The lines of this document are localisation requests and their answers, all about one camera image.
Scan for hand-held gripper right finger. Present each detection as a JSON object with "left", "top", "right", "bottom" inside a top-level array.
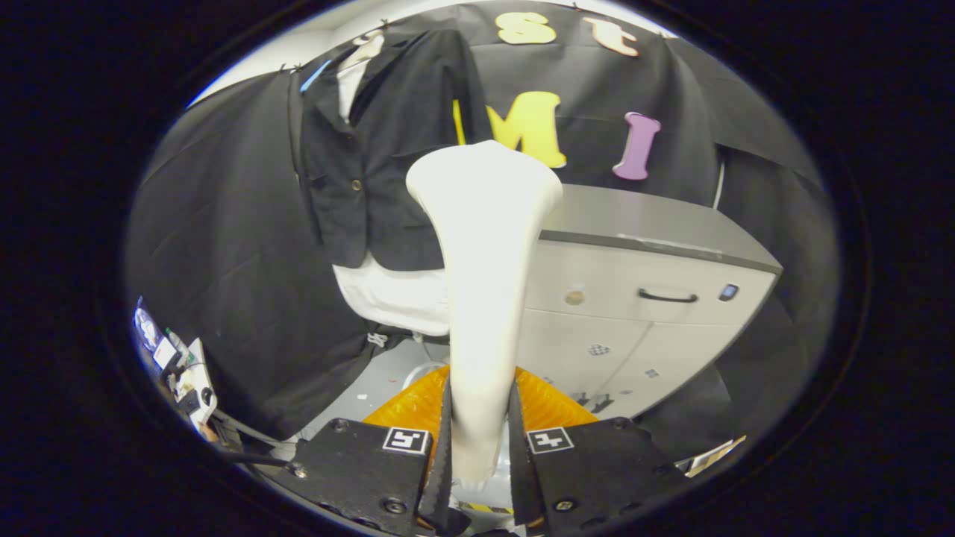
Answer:
[{"left": 510, "top": 365, "right": 691, "bottom": 534}]

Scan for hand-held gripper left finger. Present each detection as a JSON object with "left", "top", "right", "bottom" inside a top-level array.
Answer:
[{"left": 287, "top": 365, "right": 454, "bottom": 537}]

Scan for white undergarment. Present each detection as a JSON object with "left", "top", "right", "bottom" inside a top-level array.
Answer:
[{"left": 332, "top": 56, "right": 452, "bottom": 338}]

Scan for black suit jacket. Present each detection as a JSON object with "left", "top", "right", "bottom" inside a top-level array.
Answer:
[{"left": 287, "top": 30, "right": 495, "bottom": 271}]

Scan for white clothes hanger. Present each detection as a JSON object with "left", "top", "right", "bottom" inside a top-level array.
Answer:
[{"left": 351, "top": 30, "right": 386, "bottom": 69}]

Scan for beige paper sheets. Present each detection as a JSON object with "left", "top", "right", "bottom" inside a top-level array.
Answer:
[{"left": 683, "top": 435, "right": 747, "bottom": 478}]

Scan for white electronic device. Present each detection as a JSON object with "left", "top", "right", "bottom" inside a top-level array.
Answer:
[{"left": 175, "top": 337, "right": 219, "bottom": 433}]

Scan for grey cabinet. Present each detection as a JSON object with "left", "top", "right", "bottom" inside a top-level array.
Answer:
[{"left": 515, "top": 183, "right": 784, "bottom": 420}]

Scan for small blue white box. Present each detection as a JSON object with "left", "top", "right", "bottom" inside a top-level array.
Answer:
[{"left": 134, "top": 298, "right": 180, "bottom": 371}]

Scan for black backdrop cloth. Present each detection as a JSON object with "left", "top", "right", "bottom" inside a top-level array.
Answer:
[{"left": 125, "top": 0, "right": 840, "bottom": 463}]

